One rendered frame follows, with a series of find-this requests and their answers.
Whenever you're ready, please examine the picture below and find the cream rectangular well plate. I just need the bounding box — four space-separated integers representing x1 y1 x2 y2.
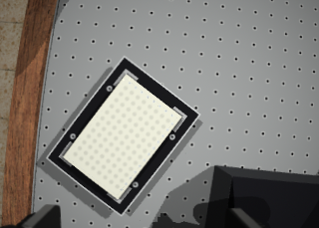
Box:
64 75 181 199

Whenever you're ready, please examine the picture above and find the black rectangular frame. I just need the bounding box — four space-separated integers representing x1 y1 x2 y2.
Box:
46 56 200 216

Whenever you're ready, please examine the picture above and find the grey flat base plate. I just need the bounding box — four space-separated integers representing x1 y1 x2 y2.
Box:
31 0 319 228

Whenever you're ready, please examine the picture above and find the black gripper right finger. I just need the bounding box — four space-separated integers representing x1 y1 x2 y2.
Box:
224 208 267 228

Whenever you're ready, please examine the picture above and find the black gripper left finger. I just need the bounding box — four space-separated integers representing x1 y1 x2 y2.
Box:
0 204 61 228

